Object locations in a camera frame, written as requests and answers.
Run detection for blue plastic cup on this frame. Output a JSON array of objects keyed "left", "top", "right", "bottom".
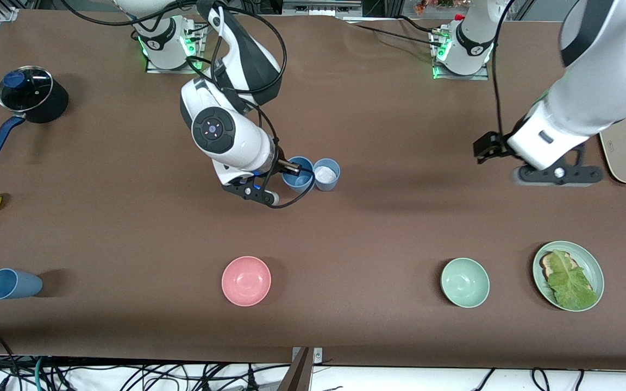
[
  {"left": 313, "top": 158, "right": 341, "bottom": 192},
  {"left": 0, "top": 268, "right": 43, "bottom": 300},
  {"left": 281, "top": 156, "right": 315, "bottom": 194}
]

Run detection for metal clamp bracket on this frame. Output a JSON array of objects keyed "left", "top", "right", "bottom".
[{"left": 291, "top": 346, "right": 323, "bottom": 365}]

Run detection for dark bar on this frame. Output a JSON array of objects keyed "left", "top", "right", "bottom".
[{"left": 277, "top": 348, "right": 314, "bottom": 391}]

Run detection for green lettuce leaf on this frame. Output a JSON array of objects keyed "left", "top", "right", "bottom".
[{"left": 547, "top": 250, "right": 599, "bottom": 311}]

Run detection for mint green bowl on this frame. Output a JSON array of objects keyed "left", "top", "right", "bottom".
[{"left": 441, "top": 257, "right": 491, "bottom": 308}]

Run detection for brown table cover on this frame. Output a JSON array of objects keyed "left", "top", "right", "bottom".
[{"left": 0, "top": 8, "right": 626, "bottom": 371}]

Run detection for bread slice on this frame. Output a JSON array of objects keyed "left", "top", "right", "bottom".
[{"left": 540, "top": 251, "right": 596, "bottom": 294}]

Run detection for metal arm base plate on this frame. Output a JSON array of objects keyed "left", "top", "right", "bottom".
[
  {"left": 146, "top": 24, "right": 205, "bottom": 74},
  {"left": 431, "top": 27, "right": 490, "bottom": 81}
]

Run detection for grey metal box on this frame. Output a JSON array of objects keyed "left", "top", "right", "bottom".
[{"left": 282, "top": 0, "right": 363, "bottom": 17}]

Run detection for mint green plate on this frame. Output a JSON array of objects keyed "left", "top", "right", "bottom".
[{"left": 533, "top": 241, "right": 605, "bottom": 312}]

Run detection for pink bowl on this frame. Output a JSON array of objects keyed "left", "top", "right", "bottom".
[{"left": 221, "top": 256, "right": 272, "bottom": 307}]

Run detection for black pot blue handle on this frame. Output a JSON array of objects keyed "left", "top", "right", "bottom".
[{"left": 0, "top": 66, "right": 70, "bottom": 161}]

